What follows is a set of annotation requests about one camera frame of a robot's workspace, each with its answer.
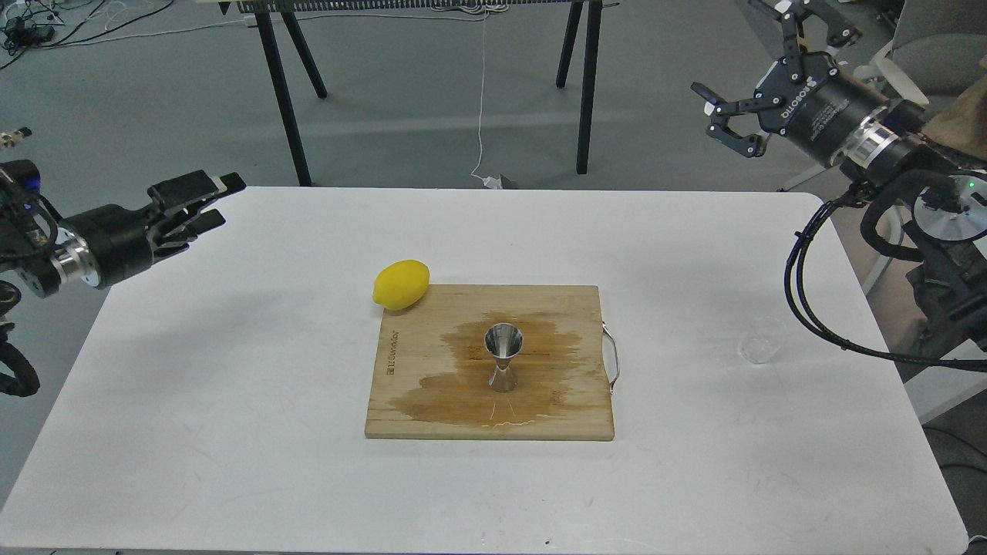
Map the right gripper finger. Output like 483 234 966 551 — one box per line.
690 82 772 160
760 0 863 78

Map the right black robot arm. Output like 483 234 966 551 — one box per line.
691 1 985 373

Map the steel double jigger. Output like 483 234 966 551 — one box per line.
484 322 523 393

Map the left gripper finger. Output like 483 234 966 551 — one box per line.
154 210 226 257
147 171 247 217

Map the yellow lemon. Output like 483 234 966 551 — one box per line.
372 260 430 311

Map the wooden cutting board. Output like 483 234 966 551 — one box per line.
364 284 615 440

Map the white power cable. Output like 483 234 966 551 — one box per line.
108 0 510 190

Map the clear plastic measuring cup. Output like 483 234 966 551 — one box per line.
737 317 787 365

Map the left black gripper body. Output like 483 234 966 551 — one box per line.
56 203 163 289

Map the black cable bundle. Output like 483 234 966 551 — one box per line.
0 0 174 59

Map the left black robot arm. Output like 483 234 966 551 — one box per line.
1 160 246 298

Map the black trestle table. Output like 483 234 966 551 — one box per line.
193 0 619 188

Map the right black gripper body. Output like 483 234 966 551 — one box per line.
756 52 899 169

